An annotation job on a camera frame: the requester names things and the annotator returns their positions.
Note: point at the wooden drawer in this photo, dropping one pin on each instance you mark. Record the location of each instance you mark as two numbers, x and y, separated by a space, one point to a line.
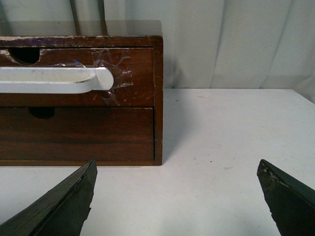
132 68
77 134

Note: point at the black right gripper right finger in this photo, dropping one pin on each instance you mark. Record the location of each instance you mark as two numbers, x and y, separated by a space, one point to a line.
291 202

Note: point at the dark wooden drawer cabinet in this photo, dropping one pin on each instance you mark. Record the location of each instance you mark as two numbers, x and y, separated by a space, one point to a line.
20 47

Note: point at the white drawer handle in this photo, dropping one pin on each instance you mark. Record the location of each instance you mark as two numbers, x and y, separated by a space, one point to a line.
54 80

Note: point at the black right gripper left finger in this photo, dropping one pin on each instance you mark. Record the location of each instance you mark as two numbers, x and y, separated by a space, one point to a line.
62 211

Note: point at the white curtain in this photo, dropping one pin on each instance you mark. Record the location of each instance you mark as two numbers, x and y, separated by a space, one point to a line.
208 43

